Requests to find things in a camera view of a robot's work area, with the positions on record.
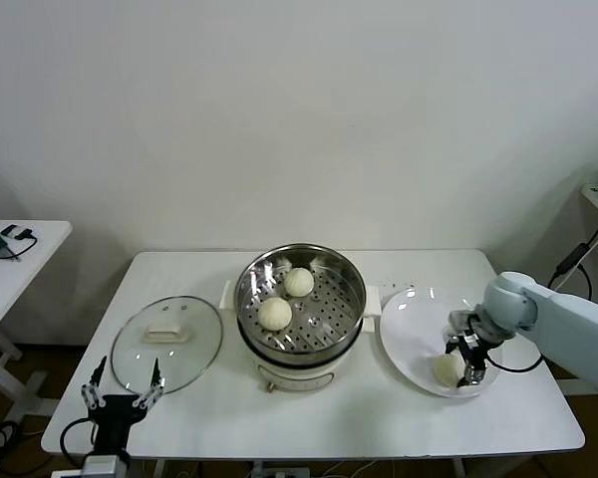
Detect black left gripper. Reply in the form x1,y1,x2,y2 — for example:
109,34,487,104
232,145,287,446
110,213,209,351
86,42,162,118
81,356,166,455

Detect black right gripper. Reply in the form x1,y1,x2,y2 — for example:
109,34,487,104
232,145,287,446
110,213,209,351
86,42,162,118
444,311,509,389

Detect white steamed baozi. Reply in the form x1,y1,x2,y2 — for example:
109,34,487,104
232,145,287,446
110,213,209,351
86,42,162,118
432,353,465,388
257,297,294,333
283,267,315,299

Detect glass lid with cream handle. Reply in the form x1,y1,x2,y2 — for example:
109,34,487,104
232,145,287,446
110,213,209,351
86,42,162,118
110,295,225,395

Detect stainless steel steamer basket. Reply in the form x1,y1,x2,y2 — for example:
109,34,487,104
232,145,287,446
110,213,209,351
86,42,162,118
220,242,382,358

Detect white round plate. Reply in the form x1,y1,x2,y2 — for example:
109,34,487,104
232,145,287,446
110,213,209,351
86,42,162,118
379,286,505,398

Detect white side table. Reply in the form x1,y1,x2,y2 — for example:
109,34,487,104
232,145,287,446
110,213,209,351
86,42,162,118
0,218,74,424

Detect white power strip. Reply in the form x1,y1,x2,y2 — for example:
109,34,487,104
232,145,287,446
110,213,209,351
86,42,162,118
252,465,313,478

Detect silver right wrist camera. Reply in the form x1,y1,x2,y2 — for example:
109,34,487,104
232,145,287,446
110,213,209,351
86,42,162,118
448,309,480,341

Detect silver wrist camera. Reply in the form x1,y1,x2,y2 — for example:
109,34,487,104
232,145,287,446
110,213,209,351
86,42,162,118
448,309,480,341
81,453,131,478

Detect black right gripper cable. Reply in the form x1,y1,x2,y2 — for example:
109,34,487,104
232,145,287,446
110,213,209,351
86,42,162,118
487,348,544,374

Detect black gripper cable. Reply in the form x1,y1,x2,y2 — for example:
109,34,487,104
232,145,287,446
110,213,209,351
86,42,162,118
487,348,544,374
59,416,100,457

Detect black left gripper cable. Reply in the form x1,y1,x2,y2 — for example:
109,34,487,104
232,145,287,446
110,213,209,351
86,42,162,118
59,416,100,457

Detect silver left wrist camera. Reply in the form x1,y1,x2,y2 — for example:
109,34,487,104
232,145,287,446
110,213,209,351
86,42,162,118
81,453,131,478

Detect black floor cable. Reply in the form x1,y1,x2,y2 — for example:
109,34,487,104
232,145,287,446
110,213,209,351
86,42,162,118
0,420,22,478

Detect black cable with connector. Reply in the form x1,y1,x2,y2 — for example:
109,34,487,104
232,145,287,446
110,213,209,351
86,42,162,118
0,224,40,264

